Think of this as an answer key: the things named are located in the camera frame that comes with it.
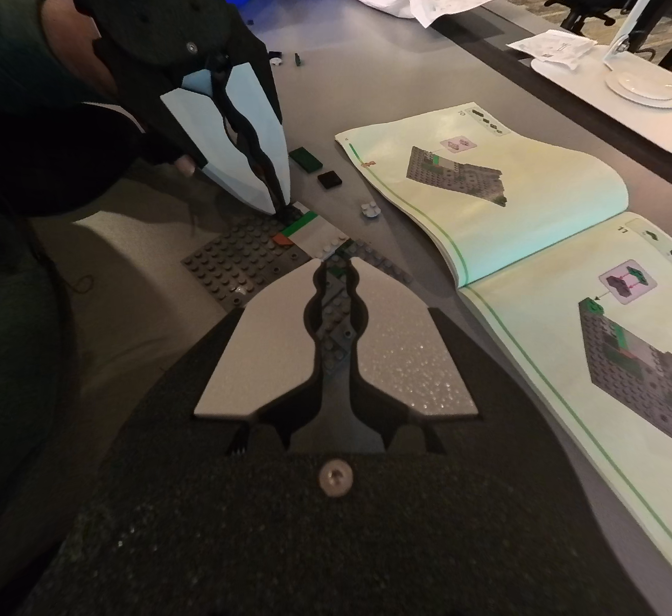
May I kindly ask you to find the open instruction booklet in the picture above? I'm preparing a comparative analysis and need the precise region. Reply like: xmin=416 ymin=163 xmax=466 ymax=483
xmin=334 ymin=100 xmax=672 ymax=558

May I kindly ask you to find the grey desk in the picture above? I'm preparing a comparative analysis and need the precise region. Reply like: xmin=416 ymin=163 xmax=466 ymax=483
xmin=436 ymin=0 xmax=672 ymax=186
xmin=31 ymin=0 xmax=672 ymax=616

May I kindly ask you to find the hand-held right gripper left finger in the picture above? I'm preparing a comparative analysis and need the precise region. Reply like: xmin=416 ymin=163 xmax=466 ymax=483
xmin=193 ymin=258 xmax=337 ymax=451

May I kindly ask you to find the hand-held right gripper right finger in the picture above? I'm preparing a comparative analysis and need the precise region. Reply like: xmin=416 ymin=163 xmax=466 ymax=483
xmin=344 ymin=257 xmax=481 ymax=453

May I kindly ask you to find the white stand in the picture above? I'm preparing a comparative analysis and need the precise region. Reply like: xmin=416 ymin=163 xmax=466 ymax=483
xmin=530 ymin=0 xmax=672 ymax=126

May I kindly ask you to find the dark green flat tile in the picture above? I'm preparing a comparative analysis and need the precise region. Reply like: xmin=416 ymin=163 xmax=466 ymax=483
xmin=288 ymin=147 xmax=322 ymax=175

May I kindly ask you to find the grey brick baseplate model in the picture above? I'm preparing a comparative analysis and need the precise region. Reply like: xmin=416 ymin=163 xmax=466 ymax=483
xmin=180 ymin=200 xmax=415 ymax=383

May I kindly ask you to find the white round disc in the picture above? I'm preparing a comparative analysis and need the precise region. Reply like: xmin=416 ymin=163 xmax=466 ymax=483
xmin=604 ymin=67 xmax=672 ymax=102

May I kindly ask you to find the person's left hand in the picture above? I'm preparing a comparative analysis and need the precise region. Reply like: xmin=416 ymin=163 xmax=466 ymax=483
xmin=39 ymin=0 xmax=197 ymax=178

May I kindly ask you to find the small folded white paper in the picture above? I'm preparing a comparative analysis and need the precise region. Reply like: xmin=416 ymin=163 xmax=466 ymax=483
xmin=506 ymin=29 xmax=597 ymax=71

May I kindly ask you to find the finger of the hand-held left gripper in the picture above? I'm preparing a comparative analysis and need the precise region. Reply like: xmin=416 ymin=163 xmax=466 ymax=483
xmin=159 ymin=69 xmax=288 ymax=216
xmin=212 ymin=61 xmax=293 ymax=210

